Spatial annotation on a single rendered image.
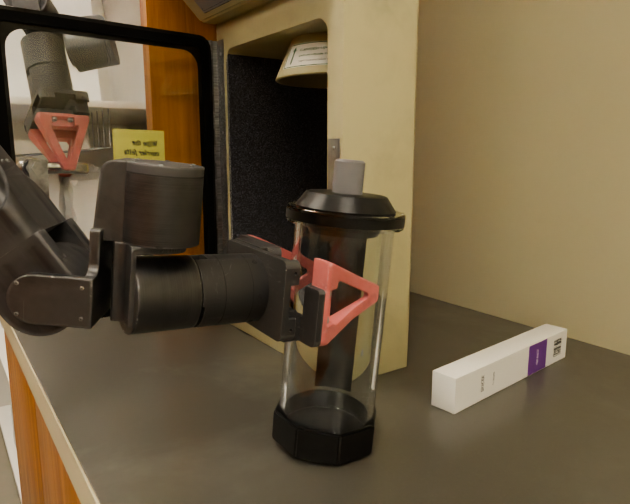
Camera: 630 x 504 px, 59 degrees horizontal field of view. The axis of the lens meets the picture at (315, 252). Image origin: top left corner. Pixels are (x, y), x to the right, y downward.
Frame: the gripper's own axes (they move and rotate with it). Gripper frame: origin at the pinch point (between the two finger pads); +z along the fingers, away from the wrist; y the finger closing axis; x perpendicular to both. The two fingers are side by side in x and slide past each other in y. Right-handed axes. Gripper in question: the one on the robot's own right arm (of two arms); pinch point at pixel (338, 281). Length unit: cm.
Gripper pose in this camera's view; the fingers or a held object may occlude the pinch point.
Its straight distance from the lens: 51.8
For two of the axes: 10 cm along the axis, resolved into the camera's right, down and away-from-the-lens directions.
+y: -5.7, -1.9, 8.0
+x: -0.9, 9.8, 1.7
